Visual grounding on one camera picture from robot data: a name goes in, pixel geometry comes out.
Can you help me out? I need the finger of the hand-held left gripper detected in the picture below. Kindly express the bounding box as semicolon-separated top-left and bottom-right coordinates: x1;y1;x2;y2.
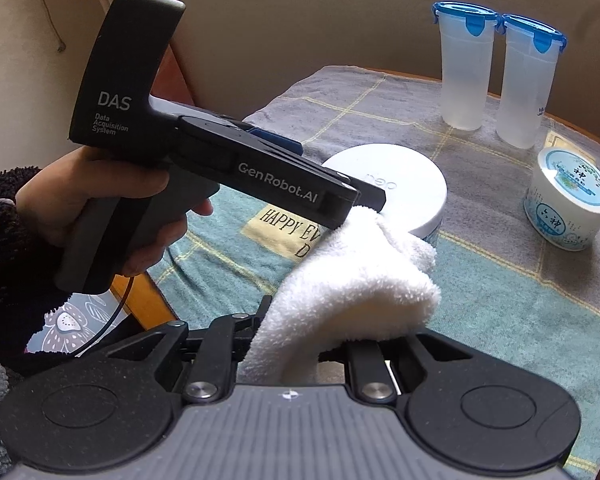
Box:
300;152;388;213
240;125;305;157

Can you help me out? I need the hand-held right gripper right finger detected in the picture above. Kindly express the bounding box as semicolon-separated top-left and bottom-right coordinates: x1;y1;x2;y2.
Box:
330;332;473;405

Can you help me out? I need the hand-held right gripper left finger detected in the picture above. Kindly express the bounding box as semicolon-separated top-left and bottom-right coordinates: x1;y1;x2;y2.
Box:
107;294;275;405

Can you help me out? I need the white lidded wipes tub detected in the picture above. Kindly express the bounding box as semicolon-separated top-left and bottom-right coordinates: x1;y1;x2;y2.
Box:
322;144;448;248

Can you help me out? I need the white fluffy towel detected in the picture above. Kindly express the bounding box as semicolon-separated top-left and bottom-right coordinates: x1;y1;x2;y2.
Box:
240;205;442;386

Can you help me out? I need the tall clear container blue lid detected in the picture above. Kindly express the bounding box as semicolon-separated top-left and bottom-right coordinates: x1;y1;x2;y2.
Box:
431;1;497;131

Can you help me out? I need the white round jar green label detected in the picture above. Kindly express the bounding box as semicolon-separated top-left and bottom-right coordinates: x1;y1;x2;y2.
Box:
523;147;600;252

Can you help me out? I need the person's left forearm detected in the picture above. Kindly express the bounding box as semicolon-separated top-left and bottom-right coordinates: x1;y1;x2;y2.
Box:
0;167;51;361

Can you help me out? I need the tall clear container crown mark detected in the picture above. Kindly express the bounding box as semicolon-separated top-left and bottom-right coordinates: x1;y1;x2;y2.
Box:
495;12;567;150

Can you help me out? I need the person's left hand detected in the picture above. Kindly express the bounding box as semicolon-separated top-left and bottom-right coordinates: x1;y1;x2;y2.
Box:
15;150;221;276

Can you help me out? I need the grey and teal checked tablecloth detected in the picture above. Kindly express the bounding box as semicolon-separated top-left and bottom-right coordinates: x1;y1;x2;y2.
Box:
145;65;600;461

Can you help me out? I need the light blue printed pillow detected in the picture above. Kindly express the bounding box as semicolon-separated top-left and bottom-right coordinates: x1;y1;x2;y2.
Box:
26;287;136;358

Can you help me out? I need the clear box with yellow board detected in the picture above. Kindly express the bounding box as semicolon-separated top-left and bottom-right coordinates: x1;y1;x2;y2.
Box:
545;130;581;153

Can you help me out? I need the thin wall wire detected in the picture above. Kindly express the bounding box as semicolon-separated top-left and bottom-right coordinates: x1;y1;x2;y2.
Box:
27;0;63;46

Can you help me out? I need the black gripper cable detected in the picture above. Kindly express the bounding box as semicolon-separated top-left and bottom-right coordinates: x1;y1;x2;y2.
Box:
80;272;133;356

